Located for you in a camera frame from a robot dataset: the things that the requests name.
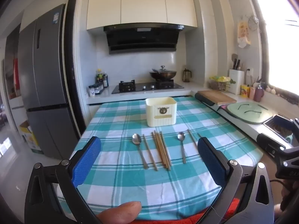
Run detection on wooden cutting board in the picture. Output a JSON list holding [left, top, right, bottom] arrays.
[[197, 90, 237, 105]]

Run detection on brown soap dispenser bottle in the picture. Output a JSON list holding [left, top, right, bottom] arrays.
[[253, 83, 264, 102]]

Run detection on yellow snack packet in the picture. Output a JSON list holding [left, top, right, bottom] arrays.
[[240, 84, 250, 98]]

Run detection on wire basket with yellow bags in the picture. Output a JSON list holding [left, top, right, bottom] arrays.
[[209, 76, 236, 91]]

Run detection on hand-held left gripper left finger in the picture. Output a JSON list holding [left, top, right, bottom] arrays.
[[24, 136, 102, 224]]

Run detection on black gas cooktop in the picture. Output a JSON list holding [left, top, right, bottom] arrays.
[[111, 79, 185, 94]]

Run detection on metal spoon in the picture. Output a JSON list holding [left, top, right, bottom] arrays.
[[177, 132, 187, 164], [132, 133, 149, 169]]

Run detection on cardboard box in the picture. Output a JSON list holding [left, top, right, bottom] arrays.
[[19, 120, 40, 150]]

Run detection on grey refrigerator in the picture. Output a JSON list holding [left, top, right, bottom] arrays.
[[18, 3, 78, 159]]

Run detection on black range hood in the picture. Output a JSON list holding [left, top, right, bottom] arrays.
[[103, 23, 185, 55]]

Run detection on person's right hand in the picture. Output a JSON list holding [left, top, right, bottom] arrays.
[[280, 181, 299, 218]]

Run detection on group of condiment bottles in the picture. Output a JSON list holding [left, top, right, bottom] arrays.
[[88, 69, 109, 97]]

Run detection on white knife block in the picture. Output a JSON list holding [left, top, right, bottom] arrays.
[[228, 54, 245, 96]]

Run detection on glass jug with dark frame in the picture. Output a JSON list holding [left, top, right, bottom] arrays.
[[183, 68, 192, 83]]

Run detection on kitchen sink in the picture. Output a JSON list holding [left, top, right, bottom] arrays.
[[263, 114, 295, 143]]

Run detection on hanging yellow printed bag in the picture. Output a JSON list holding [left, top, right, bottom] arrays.
[[237, 16, 251, 49]]

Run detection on teal plaid tablecloth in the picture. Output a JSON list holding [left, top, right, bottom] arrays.
[[57, 96, 264, 221]]

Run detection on cream ribbed utensil holder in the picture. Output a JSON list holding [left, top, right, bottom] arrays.
[[145, 97, 177, 127]]

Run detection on cream wall cabinets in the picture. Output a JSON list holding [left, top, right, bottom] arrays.
[[86, 0, 198, 31]]

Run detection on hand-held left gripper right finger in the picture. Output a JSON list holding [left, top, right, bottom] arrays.
[[197, 136, 275, 224]]

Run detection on black door frame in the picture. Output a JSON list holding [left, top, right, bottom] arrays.
[[66, 0, 87, 139]]

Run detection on dark wok with lid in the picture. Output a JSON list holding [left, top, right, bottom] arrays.
[[149, 66, 177, 81]]

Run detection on black tray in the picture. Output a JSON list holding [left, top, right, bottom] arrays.
[[194, 92, 216, 106]]

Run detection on person's left hand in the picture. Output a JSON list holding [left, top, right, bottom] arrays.
[[96, 202, 142, 224]]

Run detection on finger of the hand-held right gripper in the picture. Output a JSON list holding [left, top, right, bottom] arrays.
[[257, 133, 286, 158]]

